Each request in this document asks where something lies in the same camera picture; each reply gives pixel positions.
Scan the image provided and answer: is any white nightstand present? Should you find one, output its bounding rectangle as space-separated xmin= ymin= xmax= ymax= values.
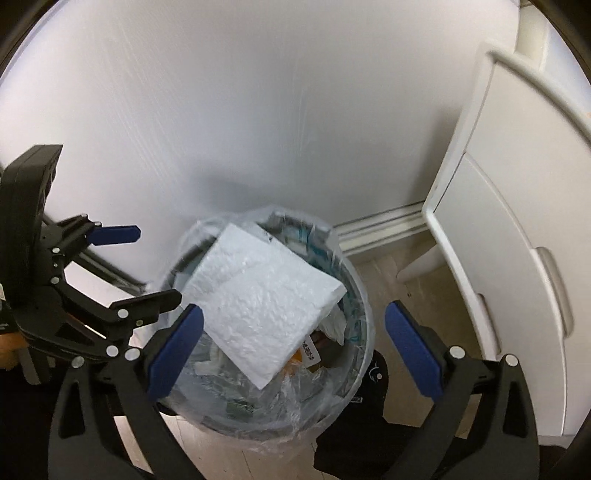
xmin=397 ymin=39 xmax=591 ymax=439

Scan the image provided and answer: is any white padded mailer envelope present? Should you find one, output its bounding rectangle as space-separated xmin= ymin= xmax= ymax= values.
xmin=182 ymin=224 xmax=347 ymax=388

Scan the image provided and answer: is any teal printed wrapper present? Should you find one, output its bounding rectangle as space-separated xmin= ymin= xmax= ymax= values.
xmin=271 ymin=211 xmax=332 ymax=260

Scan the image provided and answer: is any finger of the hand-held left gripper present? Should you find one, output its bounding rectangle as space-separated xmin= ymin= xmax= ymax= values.
xmin=32 ymin=281 xmax=183 ymax=361
xmin=44 ymin=215 xmax=141 ymax=282

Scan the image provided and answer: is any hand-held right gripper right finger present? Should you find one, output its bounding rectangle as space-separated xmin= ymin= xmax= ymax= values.
xmin=385 ymin=300 xmax=541 ymax=480

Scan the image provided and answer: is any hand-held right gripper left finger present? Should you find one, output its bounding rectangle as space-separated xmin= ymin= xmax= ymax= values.
xmin=48 ymin=304 xmax=206 ymax=480

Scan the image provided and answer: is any round grey trash bin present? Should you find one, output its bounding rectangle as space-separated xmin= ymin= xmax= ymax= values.
xmin=159 ymin=208 xmax=376 ymax=437

